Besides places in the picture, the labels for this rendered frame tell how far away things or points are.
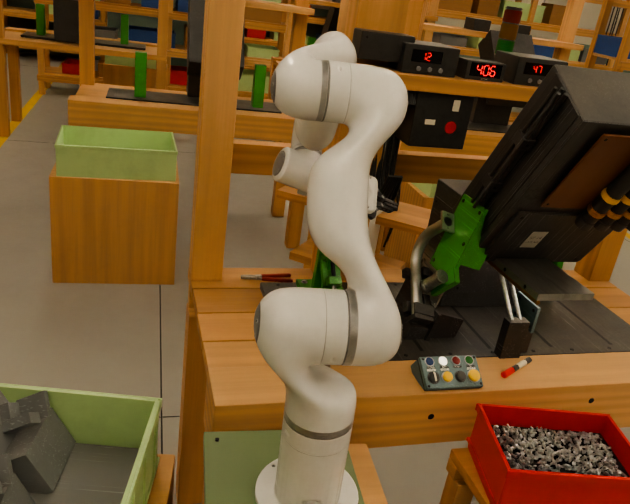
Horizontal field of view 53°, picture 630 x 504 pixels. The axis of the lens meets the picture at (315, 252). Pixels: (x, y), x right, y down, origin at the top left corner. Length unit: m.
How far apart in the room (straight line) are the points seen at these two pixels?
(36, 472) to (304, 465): 0.46
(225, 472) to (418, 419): 0.50
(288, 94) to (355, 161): 0.15
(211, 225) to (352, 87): 0.87
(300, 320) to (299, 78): 0.38
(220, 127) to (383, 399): 0.82
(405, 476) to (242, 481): 1.47
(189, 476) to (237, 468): 1.06
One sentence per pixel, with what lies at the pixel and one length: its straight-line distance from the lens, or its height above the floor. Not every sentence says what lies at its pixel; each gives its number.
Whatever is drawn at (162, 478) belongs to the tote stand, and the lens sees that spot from 1.36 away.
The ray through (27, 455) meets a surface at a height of 0.93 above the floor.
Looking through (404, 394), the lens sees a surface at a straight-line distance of 1.49.
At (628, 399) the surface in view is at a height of 0.85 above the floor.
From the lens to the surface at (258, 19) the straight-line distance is 8.44.
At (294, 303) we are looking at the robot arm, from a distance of 0.95.
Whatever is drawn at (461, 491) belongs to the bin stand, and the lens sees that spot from 1.56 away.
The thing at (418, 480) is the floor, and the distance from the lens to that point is 2.65.
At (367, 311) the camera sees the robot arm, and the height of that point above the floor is 1.29.
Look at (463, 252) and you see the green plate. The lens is 1.63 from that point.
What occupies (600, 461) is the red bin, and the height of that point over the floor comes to 0.87.
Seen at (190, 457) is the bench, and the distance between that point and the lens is 2.27.
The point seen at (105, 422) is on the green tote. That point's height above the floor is 0.90.
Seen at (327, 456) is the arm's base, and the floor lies 1.02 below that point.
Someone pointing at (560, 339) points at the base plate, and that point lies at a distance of 1.92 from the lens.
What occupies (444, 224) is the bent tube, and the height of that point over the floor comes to 1.20.
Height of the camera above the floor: 1.74
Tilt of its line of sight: 23 degrees down
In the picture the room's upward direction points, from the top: 8 degrees clockwise
